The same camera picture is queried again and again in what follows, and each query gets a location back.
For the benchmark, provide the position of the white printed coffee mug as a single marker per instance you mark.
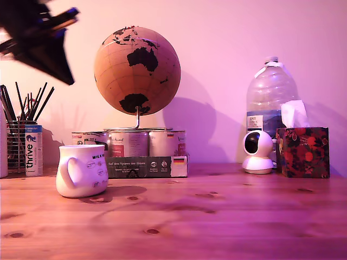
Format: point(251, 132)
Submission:
point(81, 173)

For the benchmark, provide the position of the black thick stick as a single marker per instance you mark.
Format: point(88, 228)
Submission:
point(8, 103)

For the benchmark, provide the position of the white thrive tube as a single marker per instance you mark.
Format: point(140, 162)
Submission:
point(33, 151)

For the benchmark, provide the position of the pet food can black label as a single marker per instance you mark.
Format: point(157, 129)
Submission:
point(86, 138)

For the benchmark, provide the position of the pet food can flag print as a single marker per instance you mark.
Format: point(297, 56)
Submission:
point(166, 145)

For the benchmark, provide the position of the black thin stick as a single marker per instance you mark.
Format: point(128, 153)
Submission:
point(20, 100)
point(33, 103)
point(44, 103)
point(38, 101)

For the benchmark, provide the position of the white paper tissue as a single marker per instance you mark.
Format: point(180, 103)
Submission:
point(294, 113)

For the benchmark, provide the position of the cork globe on chrome stand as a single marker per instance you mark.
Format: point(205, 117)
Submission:
point(135, 70)

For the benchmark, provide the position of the dark printed cardboard can tray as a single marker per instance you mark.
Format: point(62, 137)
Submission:
point(146, 166)

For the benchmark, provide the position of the dark floral tissue box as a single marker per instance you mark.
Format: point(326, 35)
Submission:
point(303, 154)

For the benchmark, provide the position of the pet food can red label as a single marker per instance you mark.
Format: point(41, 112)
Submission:
point(127, 143)

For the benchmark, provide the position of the small white round camera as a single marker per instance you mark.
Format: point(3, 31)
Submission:
point(257, 154)

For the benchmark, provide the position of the large clear water bottle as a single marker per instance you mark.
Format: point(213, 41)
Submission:
point(271, 92)

